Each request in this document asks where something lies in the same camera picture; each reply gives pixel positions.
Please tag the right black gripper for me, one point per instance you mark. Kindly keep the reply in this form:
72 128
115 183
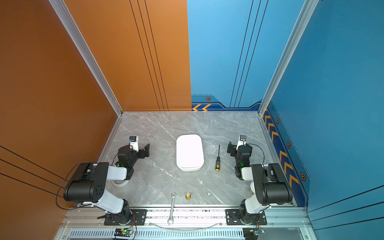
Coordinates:
234 150

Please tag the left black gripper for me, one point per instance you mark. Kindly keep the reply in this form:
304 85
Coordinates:
141 152

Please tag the black yellow screwdriver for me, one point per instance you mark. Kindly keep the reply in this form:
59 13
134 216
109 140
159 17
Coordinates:
218 160

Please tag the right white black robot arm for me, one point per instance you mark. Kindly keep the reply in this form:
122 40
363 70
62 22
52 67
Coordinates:
268 181

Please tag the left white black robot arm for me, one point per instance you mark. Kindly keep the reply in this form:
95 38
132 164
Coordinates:
88 186

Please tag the white rectangular plastic bin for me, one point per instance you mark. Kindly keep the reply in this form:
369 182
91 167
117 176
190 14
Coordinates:
190 155

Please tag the white round tape roll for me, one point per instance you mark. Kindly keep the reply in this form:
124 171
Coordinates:
252 187

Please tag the left round tape roll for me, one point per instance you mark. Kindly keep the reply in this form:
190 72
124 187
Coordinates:
120 183

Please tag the silver combination wrench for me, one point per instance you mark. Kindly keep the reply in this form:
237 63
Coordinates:
171 218

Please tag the right green circuit board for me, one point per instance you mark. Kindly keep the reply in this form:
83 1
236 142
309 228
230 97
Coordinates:
252 233

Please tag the green circuit board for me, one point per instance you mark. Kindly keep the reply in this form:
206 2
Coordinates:
123 234
252 233

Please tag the left green circuit board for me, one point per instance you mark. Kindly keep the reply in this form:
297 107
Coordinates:
123 234

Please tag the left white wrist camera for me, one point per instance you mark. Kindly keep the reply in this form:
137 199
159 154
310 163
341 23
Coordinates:
133 143

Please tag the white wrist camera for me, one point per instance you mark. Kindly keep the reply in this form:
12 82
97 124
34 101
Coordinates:
133 143
242 141

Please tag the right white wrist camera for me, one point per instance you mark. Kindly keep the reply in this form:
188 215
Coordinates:
242 141

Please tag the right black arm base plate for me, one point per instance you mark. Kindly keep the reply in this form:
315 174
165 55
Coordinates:
234 217

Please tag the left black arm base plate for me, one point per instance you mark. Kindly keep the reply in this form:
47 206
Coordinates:
138 218

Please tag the clear plastic cable tie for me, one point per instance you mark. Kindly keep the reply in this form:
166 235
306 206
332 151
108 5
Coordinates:
185 229

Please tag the aluminium front rail frame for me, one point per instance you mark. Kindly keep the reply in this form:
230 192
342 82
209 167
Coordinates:
284 223

